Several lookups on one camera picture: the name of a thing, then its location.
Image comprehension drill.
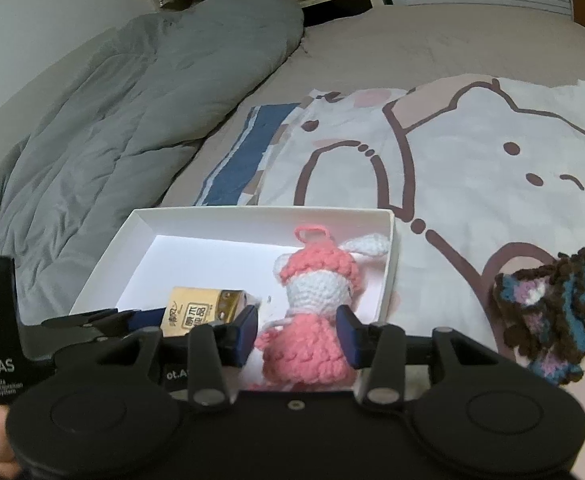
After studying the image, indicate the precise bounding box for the pink crochet doll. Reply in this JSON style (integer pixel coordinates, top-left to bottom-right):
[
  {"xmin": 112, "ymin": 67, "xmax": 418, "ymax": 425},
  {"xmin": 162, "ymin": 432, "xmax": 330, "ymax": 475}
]
[{"xmin": 254, "ymin": 224, "xmax": 391, "ymax": 391}]

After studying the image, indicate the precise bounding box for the yellow tissue pack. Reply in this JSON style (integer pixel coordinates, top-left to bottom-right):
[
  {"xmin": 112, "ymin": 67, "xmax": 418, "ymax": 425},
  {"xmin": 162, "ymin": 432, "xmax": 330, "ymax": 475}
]
[{"xmin": 160, "ymin": 287, "xmax": 247, "ymax": 337}]

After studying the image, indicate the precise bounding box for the dark blue crochet toy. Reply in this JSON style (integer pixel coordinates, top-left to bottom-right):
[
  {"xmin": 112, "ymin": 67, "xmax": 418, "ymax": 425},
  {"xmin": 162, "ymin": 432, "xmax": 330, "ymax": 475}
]
[{"xmin": 493, "ymin": 247, "xmax": 585, "ymax": 386}]

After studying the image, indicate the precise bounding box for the cartoon cat print cloth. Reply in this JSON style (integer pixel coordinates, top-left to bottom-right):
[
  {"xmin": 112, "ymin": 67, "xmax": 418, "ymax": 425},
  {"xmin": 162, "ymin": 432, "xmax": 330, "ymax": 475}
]
[{"xmin": 197, "ymin": 75, "xmax": 585, "ymax": 380}]

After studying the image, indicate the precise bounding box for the grey green quilt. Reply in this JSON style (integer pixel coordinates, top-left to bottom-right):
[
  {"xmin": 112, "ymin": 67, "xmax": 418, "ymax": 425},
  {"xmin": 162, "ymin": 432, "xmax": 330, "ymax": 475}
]
[{"xmin": 0, "ymin": 0, "xmax": 303, "ymax": 325}]

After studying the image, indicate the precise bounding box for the white shallow cardboard tray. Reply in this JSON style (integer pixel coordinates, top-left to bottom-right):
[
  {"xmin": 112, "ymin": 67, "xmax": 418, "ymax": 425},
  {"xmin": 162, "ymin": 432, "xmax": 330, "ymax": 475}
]
[{"xmin": 72, "ymin": 206, "xmax": 396, "ymax": 323}]

